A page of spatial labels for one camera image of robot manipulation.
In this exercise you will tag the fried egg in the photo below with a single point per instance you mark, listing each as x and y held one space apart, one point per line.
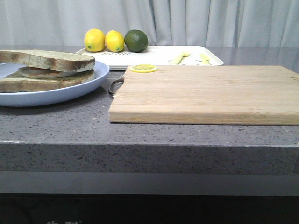
32 72

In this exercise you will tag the yellow plastic fork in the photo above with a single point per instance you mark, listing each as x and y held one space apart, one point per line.
177 59

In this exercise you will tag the green lime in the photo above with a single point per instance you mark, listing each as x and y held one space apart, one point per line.
136 40

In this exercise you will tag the left yellow lemon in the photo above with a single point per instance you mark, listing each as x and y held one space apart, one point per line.
94 40

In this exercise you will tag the cream bear tray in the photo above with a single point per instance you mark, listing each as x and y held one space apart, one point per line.
155 55

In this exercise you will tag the yellow plastic knife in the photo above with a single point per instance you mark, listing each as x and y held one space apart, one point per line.
205 60

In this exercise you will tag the wooden cutting board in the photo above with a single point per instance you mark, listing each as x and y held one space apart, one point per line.
220 95

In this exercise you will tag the bread slice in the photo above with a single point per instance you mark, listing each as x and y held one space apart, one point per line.
51 60
16 82

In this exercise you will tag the right yellow lemon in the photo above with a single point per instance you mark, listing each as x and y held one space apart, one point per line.
114 41

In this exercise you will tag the yellow lemon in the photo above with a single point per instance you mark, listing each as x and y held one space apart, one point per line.
94 40
114 41

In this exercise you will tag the white curtain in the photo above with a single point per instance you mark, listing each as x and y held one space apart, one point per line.
210 23

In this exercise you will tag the light blue round plate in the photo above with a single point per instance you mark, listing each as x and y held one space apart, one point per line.
23 99

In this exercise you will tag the lemon slice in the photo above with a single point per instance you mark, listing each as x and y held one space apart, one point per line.
143 68

